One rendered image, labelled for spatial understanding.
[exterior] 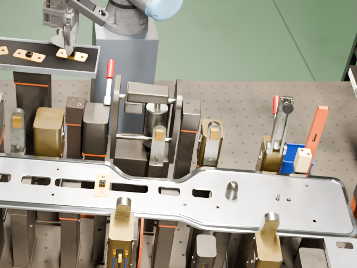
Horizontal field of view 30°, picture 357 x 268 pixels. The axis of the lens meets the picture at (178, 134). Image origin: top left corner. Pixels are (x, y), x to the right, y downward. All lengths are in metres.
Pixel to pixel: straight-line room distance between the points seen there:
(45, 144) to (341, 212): 0.81
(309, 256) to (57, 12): 0.91
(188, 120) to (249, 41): 2.58
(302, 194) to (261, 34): 2.74
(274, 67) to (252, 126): 1.69
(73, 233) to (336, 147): 1.12
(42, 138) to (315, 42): 2.97
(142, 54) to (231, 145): 0.49
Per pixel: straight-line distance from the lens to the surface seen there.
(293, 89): 2.73
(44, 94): 1.93
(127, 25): 2.11
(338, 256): 1.69
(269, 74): 4.07
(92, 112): 1.82
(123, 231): 1.56
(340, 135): 2.55
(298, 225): 1.72
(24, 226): 1.79
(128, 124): 2.31
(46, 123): 1.79
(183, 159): 1.90
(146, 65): 2.17
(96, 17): 1.79
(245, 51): 4.23
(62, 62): 1.88
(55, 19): 1.82
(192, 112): 1.80
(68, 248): 1.84
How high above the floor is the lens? 2.21
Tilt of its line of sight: 40 degrees down
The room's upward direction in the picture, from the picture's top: 8 degrees clockwise
